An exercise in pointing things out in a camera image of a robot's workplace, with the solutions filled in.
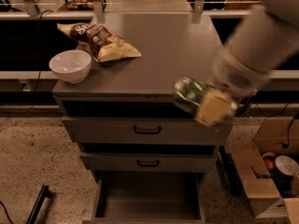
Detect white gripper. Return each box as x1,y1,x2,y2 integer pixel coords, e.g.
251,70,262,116
194,49,270,127

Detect crushed green soda can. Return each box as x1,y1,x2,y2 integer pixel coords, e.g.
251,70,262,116
172,75,239,121

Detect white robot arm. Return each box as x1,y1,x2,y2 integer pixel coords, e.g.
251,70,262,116
194,0,299,127

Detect grey metal drawer cabinet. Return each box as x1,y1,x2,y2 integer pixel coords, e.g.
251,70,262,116
51,12,241,224

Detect middle grey drawer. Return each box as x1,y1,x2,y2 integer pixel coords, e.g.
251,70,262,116
80,153,215,173

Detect grey drawer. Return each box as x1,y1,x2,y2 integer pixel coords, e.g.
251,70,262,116
80,153,215,173
63,117,233,145
82,172,206,224

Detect bottom grey drawer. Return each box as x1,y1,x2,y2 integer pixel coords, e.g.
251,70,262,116
82,172,206,224

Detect top grey drawer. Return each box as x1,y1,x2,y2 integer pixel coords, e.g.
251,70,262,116
63,117,233,145

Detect red apple in box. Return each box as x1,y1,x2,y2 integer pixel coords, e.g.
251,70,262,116
263,159,275,171

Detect white bowl in box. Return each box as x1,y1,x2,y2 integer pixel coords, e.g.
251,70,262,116
275,155,299,176

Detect open cardboard box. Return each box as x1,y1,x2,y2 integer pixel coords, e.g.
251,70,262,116
232,119,299,224

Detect brown and yellow chip bag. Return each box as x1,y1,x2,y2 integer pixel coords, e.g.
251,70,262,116
57,22,141,63

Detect white ceramic bowl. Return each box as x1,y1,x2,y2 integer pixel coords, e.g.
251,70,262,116
49,49,92,84

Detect black bar on floor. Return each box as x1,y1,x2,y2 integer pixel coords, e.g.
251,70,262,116
26,185,52,224

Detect black cables behind cabinet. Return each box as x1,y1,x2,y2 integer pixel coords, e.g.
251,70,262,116
239,96,292,119

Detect black cable by box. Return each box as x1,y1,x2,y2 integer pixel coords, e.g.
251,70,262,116
280,112,299,150

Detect black cable on left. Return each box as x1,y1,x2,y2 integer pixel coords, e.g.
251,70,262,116
31,9,54,91

